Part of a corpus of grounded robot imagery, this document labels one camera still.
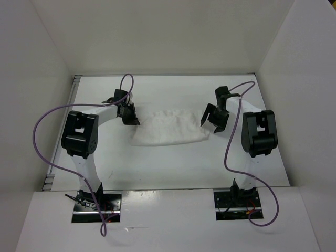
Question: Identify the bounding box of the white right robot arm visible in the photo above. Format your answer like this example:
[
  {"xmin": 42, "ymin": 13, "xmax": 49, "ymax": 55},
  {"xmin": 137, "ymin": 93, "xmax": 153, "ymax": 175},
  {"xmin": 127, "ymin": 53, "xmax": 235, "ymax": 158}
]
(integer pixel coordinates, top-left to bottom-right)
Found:
[{"xmin": 201, "ymin": 86, "xmax": 278, "ymax": 206}]

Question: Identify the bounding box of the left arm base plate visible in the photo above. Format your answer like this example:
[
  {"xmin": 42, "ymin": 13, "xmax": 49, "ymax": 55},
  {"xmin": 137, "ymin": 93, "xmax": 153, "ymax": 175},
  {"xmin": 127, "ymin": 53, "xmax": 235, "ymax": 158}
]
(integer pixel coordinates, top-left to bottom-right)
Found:
[{"xmin": 71, "ymin": 191, "xmax": 123, "ymax": 224}]

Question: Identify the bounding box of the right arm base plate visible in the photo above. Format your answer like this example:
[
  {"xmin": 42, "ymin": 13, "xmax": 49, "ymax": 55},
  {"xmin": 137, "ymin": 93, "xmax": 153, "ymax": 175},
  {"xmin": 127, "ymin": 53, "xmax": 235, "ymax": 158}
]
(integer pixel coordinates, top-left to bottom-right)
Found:
[{"xmin": 213, "ymin": 190, "xmax": 264, "ymax": 221}]

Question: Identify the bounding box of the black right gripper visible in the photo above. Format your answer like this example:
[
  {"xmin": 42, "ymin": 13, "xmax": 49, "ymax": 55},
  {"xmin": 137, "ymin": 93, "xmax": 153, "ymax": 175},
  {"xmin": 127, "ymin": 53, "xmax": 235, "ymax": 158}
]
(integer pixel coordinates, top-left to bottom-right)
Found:
[{"xmin": 201, "ymin": 103, "xmax": 230, "ymax": 133}]

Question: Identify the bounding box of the white pleated skirt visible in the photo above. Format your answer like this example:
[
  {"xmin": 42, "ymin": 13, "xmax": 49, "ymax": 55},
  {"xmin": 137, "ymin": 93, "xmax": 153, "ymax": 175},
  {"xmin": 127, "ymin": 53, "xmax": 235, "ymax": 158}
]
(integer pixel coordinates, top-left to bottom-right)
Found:
[{"xmin": 131, "ymin": 109, "xmax": 210, "ymax": 147}]

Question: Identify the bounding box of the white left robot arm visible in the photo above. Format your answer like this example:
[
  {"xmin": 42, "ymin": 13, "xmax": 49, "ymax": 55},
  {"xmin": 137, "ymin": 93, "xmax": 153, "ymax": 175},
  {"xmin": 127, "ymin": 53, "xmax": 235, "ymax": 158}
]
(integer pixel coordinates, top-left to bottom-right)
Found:
[{"xmin": 61, "ymin": 89, "xmax": 140, "ymax": 210}]

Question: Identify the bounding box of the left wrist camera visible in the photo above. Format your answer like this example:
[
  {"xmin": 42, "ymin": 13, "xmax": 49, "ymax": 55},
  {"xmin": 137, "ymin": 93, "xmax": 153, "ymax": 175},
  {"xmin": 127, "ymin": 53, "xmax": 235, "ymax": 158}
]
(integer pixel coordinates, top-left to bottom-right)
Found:
[{"xmin": 125, "ymin": 93, "xmax": 133, "ymax": 104}]

